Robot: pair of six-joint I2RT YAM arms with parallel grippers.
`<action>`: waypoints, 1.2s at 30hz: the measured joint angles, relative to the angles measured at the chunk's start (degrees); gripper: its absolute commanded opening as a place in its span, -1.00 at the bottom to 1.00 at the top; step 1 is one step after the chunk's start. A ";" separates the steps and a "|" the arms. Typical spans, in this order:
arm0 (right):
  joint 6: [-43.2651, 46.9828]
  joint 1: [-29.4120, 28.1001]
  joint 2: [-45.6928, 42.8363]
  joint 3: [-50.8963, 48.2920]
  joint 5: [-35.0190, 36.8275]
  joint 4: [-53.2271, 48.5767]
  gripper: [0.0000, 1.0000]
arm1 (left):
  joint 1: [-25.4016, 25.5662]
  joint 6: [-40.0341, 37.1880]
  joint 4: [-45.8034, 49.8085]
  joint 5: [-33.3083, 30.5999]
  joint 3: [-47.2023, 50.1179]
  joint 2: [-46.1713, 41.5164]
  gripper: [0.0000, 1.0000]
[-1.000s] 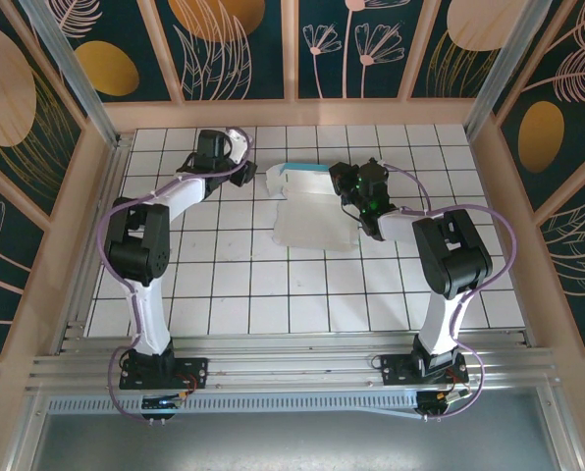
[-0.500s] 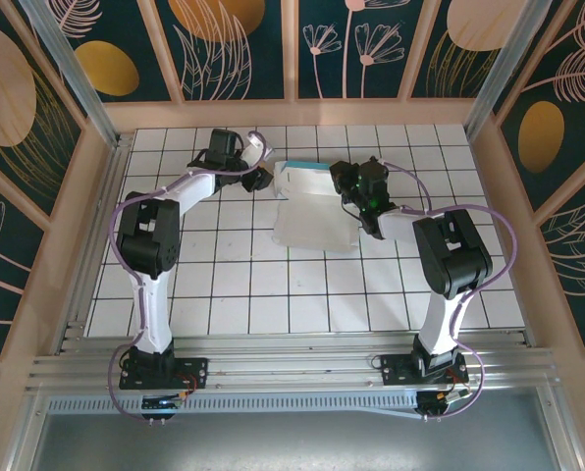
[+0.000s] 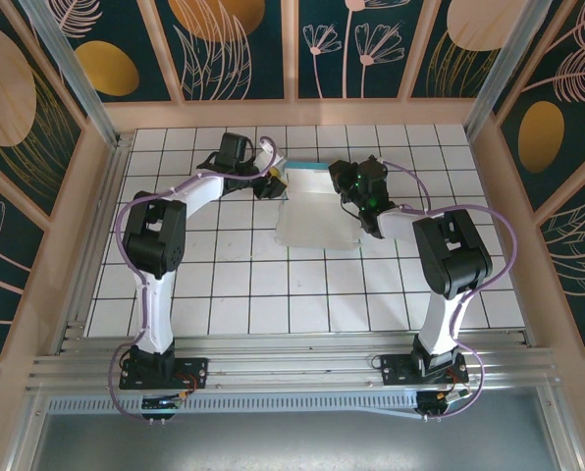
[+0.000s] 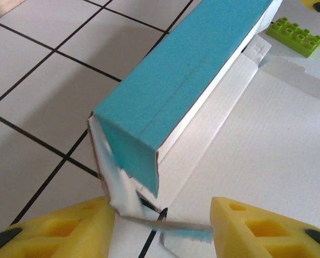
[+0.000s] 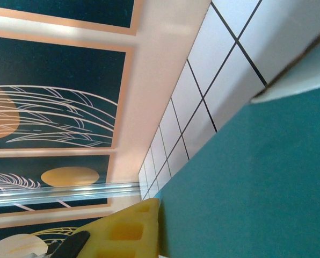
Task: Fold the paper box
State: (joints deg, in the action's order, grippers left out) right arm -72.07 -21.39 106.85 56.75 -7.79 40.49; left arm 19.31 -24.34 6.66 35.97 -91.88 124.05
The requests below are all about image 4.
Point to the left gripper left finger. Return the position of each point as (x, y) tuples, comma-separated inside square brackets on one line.
[(55, 233)]

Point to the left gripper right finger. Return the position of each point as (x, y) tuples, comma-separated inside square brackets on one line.
[(264, 236)]

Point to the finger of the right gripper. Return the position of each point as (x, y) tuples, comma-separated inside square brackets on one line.
[(318, 5)]

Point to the green toy brick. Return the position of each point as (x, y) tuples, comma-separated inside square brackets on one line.
[(294, 37)]

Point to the white blue paper box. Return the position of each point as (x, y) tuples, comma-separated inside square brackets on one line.
[(176, 67)]

